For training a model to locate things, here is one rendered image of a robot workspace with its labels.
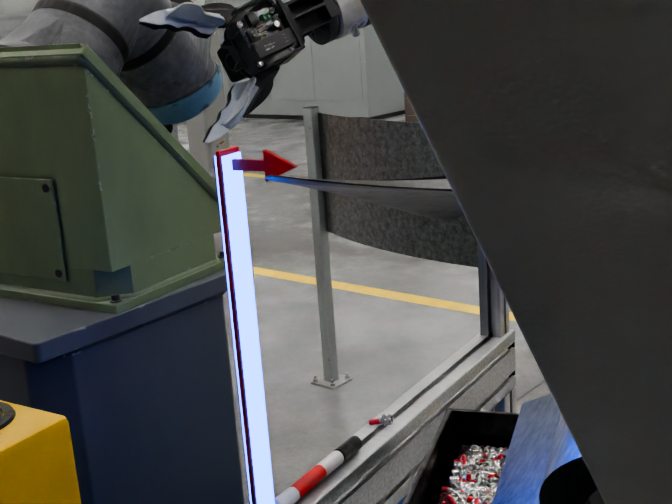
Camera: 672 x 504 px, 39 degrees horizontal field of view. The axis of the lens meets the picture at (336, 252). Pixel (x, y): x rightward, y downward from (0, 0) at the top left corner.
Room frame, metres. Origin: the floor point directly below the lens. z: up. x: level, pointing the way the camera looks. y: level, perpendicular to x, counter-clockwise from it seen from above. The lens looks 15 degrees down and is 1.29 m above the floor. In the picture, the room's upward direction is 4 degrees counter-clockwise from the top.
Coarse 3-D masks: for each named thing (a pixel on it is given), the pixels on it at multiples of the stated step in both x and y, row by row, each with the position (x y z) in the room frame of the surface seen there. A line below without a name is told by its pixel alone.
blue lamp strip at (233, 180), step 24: (240, 192) 0.71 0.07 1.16; (240, 216) 0.71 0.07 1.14; (240, 240) 0.71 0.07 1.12; (240, 264) 0.71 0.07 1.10; (240, 288) 0.70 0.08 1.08; (240, 312) 0.70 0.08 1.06; (240, 336) 0.70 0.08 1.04; (264, 408) 0.72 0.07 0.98; (264, 432) 0.71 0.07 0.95; (264, 456) 0.71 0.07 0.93; (264, 480) 0.71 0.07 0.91
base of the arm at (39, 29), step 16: (48, 0) 1.08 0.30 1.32; (64, 0) 1.07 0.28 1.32; (32, 16) 1.07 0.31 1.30; (48, 16) 1.06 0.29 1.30; (64, 16) 1.06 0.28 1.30; (80, 16) 1.06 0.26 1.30; (96, 16) 1.07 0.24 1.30; (16, 32) 1.05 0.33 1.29; (32, 32) 1.04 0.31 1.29; (48, 32) 1.04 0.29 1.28; (64, 32) 1.04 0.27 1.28; (80, 32) 1.05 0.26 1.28; (96, 32) 1.07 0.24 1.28; (112, 32) 1.08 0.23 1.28; (96, 48) 1.05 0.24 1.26; (112, 48) 1.08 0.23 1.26; (112, 64) 1.07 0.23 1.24
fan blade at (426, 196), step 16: (272, 176) 0.57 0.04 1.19; (336, 192) 0.66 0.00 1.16; (352, 192) 0.65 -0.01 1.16; (368, 192) 0.65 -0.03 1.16; (384, 192) 0.65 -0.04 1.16; (400, 192) 0.65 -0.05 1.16; (416, 192) 0.65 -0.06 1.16; (432, 192) 0.66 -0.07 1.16; (448, 192) 0.54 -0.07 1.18; (400, 208) 0.72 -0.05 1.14; (416, 208) 0.71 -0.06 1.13; (432, 208) 0.72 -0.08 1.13; (448, 208) 0.72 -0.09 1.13
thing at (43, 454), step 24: (0, 408) 0.52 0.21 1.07; (24, 408) 0.52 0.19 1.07; (0, 432) 0.49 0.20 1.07; (24, 432) 0.49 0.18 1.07; (48, 432) 0.50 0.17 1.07; (0, 456) 0.47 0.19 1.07; (24, 456) 0.48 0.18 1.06; (48, 456) 0.49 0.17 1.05; (72, 456) 0.51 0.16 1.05; (0, 480) 0.47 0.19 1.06; (24, 480) 0.48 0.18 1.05; (48, 480) 0.49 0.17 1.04; (72, 480) 0.51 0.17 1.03
